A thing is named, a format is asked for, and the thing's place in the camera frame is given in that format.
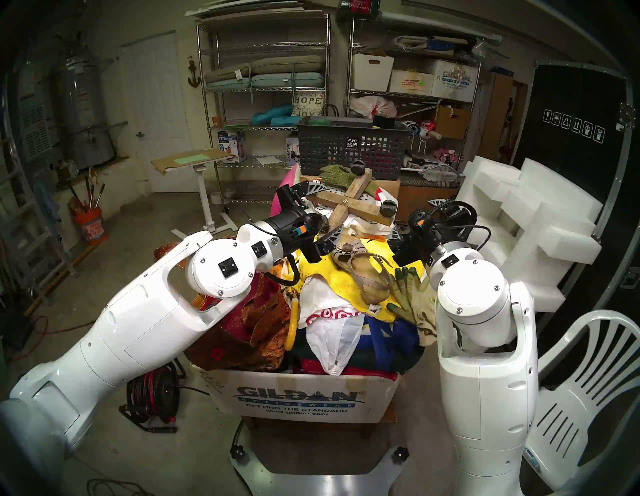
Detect orange bucket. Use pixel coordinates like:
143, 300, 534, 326
73, 205, 109, 247

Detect black flight case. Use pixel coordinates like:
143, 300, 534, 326
510, 61, 640, 387

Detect beige bench cushion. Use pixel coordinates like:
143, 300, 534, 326
203, 54, 326, 84

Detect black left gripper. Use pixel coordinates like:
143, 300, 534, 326
271, 181, 347, 264

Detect black perforated plastic basket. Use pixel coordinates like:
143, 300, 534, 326
296, 116, 412, 183

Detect gray striped cloth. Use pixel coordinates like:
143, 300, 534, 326
418, 161, 462, 188

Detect small Gildan cardboard box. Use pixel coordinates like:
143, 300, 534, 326
430, 59, 481, 104

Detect green knit glove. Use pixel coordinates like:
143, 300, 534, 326
318, 164, 379, 194

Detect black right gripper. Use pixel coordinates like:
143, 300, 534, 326
388, 197, 479, 262

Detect white flat boards stack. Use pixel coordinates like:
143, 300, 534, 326
184, 0, 314, 21

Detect teal pillow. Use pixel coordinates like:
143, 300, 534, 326
250, 102, 297, 128

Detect red black cable reel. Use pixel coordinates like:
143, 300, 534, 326
119, 361, 183, 435

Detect gray metal ladder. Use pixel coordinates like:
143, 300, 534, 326
0, 139, 79, 307

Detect teal bench cushion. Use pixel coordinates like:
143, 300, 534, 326
205, 71, 327, 93

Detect white vented wall unit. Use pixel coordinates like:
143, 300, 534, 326
19, 101, 52, 162

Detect white box orange label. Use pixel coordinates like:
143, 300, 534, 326
388, 68, 436, 98

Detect large Gildan cardboard box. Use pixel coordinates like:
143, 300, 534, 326
191, 364, 402, 426

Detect wooden cross caster dolly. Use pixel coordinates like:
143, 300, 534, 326
305, 160, 400, 237

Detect white foam packing block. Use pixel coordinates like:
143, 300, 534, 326
454, 155, 604, 314

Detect brown cardboard box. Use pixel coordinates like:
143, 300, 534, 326
434, 105, 474, 141

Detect white overbed table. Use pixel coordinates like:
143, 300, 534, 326
150, 147, 239, 248

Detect brown wooden chest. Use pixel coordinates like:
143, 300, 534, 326
394, 174, 462, 226

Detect chrome wire shelving unit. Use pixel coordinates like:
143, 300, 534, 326
345, 16, 484, 172
195, 11, 333, 207

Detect yellow plastic handle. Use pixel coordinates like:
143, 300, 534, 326
285, 296, 300, 352

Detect gray robot base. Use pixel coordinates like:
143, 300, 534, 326
228, 419, 412, 496

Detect orange floral tote bag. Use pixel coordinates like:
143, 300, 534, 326
154, 241, 294, 373

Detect HOPE sign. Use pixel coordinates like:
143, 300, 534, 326
291, 90, 327, 119

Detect white plastic chair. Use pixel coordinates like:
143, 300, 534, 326
521, 309, 640, 494

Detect red snowman box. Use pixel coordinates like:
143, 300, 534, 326
338, 0, 382, 16

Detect blue white product box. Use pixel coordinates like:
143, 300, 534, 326
216, 129, 248, 165

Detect gray water heater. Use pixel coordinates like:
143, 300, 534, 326
54, 51, 119, 172

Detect pink bag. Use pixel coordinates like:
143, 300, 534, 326
270, 164, 302, 217

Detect white door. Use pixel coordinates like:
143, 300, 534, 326
119, 30, 199, 194

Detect long white tube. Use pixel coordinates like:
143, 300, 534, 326
384, 11, 504, 46

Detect white bag red circles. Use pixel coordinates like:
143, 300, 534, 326
299, 276, 367, 377

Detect white box with handle hole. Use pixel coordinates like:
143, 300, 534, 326
351, 52, 396, 93

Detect white bag red ribbon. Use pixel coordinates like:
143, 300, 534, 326
349, 94, 399, 121

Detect tan glove green fingertips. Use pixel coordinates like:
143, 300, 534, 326
399, 279, 442, 348
386, 266, 427, 327

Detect blue strap bag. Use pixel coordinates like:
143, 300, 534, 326
359, 319, 427, 374

